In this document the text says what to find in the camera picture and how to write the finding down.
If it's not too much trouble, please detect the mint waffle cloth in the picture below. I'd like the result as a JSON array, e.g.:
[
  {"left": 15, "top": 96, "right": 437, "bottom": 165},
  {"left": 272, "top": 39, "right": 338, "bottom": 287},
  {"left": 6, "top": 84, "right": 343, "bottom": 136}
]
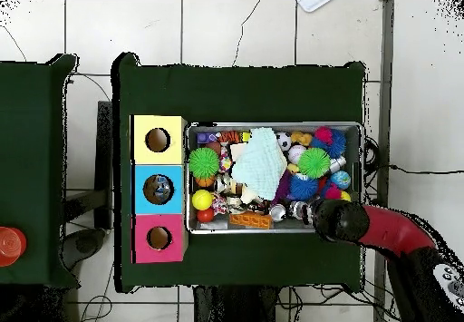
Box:
[{"left": 231, "top": 127, "right": 288, "bottom": 201}]

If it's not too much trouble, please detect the cream waffle cloth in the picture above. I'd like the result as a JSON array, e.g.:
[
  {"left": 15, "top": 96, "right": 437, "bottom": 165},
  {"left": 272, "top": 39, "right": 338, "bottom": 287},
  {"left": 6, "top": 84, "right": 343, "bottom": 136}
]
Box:
[{"left": 238, "top": 183, "right": 262, "bottom": 206}]

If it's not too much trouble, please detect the crushed clear plastic bottle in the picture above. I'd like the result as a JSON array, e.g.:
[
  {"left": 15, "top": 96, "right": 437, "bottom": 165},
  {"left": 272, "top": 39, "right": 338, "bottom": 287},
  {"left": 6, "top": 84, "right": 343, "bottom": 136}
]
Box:
[{"left": 150, "top": 174, "right": 173, "bottom": 201}]

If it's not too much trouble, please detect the silver drink can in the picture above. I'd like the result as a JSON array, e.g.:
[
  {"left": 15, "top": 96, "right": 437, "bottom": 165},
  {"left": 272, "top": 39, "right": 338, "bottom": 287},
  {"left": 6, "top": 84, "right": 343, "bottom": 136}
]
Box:
[{"left": 288, "top": 200, "right": 309, "bottom": 220}]

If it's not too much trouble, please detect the wooden box with three holes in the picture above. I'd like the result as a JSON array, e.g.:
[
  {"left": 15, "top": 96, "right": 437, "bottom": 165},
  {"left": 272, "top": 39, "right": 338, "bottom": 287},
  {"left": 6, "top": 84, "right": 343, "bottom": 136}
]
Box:
[{"left": 129, "top": 114, "right": 189, "bottom": 264}]

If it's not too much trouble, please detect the green spiky toy with eyes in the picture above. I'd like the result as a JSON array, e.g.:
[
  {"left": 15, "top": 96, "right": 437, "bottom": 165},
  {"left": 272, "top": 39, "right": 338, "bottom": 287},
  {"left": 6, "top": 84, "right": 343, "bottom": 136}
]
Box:
[{"left": 188, "top": 147, "right": 221, "bottom": 180}]

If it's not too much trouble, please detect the yellow ball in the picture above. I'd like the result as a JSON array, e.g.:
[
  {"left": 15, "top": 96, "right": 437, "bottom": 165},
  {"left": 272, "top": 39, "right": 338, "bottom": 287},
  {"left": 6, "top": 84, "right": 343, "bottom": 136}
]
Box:
[{"left": 190, "top": 189, "right": 214, "bottom": 211}]

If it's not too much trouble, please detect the red ball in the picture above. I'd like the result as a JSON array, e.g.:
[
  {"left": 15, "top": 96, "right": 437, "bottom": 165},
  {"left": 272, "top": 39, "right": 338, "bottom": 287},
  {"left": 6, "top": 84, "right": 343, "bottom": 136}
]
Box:
[{"left": 196, "top": 207, "right": 216, "bottom": 224}]

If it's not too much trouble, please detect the small soccer ball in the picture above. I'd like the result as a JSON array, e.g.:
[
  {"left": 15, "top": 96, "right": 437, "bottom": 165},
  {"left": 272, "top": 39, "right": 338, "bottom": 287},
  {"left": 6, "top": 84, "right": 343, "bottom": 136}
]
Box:
[{"left": 275, "top": 132, "right": 293, "bottom": 152}]

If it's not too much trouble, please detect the orange flat toy plate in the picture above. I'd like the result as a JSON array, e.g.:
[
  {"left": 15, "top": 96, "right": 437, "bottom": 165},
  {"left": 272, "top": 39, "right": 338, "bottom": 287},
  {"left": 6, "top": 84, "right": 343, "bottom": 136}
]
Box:
[{"left": 228, "top": 210, "right": 273, "bottom": 230}]

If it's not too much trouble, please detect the dark green table cloth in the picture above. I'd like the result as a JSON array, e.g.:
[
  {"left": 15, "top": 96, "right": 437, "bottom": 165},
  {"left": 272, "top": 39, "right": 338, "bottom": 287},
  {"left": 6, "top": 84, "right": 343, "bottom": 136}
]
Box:
[{"left": 112, "top": 52, "right": 367, "bottom": 293}]

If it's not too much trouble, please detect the blue spiky toy with eyes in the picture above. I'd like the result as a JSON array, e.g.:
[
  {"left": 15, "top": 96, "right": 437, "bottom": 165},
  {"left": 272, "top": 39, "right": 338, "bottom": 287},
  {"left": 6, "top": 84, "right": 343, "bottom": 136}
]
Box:
[{"left": 288, "top": 172, "right": 320, "bottom": 201}]

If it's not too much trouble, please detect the globe print ball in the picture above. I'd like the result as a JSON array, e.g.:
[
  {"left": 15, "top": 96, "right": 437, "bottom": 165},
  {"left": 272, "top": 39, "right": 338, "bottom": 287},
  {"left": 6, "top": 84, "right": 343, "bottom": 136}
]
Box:
[{"left": 330, "top": 170, "right": 352, "bottom": 190}]

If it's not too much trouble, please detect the white flat object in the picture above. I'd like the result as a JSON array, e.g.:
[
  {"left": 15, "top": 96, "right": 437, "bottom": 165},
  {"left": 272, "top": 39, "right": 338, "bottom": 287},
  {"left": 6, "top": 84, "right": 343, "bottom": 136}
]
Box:
[{"left": 295, "top": 0, "right": 336, "bottom": 14}]

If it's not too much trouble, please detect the green covered side table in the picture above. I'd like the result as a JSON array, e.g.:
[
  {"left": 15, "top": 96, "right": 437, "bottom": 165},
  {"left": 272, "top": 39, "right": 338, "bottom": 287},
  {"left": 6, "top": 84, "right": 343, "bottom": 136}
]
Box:
[{"left": 0, "top": 54, "right": 80, "bottom": 288}]

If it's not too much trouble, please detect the red cup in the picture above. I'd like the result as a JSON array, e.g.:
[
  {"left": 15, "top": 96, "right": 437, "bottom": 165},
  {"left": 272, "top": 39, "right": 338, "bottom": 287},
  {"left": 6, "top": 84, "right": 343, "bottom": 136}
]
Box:
[{"left": 0, "top": 226, "right": 28, "bottom": 268}]

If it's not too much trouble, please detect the wire mesh bin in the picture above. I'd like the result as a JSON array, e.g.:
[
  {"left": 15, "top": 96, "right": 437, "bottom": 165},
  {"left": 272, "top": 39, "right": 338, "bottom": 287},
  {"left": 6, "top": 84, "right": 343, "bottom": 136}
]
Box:
[{"left": 185, "top": 121, "right": 365, "bottom": 235}]

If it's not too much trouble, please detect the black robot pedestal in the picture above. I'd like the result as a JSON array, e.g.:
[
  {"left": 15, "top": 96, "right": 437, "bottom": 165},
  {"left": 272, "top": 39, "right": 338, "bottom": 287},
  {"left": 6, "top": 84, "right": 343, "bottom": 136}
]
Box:
[{"left": 193, "top": 285, "right": 280, "bottom": 322}]

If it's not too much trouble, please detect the black floor cable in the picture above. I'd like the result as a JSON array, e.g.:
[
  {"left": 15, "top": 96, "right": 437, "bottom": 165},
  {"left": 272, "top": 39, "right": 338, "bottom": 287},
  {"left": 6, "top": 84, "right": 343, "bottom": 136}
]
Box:
[{"left": 389, "top": 164, "right": 464, "bottom": 175}]

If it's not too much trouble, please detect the grey metal rail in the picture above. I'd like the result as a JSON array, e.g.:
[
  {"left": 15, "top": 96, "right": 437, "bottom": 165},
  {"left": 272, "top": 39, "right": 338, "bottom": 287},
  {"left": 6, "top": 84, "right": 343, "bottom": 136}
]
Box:
[{"left": 372, "top": 0, "right": 396, "bottom": 322}]

